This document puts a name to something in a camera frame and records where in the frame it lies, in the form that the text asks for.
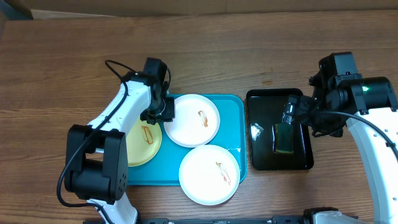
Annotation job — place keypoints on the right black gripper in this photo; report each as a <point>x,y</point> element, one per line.
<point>298,109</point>

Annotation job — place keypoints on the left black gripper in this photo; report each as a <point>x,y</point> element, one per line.
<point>169,116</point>

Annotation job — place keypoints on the white plate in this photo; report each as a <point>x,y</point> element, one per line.
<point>196,122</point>
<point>209,175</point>

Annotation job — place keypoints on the green and yellow sponge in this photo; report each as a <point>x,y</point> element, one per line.
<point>283,138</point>

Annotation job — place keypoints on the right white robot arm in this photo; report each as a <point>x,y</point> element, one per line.
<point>343,98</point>

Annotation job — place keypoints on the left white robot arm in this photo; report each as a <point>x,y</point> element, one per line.
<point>96,164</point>

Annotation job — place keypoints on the black rectangular water tray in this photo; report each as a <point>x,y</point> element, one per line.
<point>265,108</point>

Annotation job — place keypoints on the teal plastic serving tray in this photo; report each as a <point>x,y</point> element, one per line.
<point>163,168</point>

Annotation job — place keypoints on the yellow-green round plate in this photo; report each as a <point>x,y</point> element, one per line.
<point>143,142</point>

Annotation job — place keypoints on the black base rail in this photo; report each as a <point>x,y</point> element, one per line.
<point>280,219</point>

